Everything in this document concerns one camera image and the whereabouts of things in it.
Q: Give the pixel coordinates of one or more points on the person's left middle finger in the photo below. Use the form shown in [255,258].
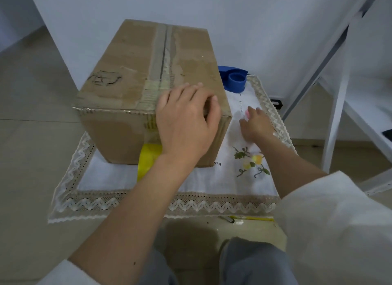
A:
[188,90]

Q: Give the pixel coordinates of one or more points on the yellow tape roll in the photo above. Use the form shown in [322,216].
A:
[146,162]

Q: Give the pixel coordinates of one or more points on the person's left little finger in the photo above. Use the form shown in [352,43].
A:
[163,100]

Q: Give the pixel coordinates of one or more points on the white folding chair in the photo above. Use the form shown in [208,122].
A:
[337,110]

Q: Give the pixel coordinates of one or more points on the white embroidered lace tablecloth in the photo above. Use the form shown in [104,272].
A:
[214,183]

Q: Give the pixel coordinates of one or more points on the blue tape dispenser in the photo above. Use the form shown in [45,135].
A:
[235,79]

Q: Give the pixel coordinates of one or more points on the grey trousers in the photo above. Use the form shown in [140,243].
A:
[254,263]

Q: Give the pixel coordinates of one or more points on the person's left forearm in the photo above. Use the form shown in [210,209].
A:
[131,217]

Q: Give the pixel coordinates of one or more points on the person's right fingers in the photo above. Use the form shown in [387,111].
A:
[250,115]

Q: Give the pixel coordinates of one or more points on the person's left hand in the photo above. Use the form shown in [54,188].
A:
[183,125]

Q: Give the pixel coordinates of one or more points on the person's right forearm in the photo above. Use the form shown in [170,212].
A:
[291,168]

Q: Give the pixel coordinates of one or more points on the person's right hand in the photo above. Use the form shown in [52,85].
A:
[258,127]

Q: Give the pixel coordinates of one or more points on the brown cardboard box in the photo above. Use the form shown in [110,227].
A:
[122,79]

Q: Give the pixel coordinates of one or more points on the yellow utility knife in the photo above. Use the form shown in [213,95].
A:
[254,219]

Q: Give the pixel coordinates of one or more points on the person's left thumb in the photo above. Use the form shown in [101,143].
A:
[214,111]

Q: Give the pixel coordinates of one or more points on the white shirt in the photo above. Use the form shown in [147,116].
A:
[337,232]

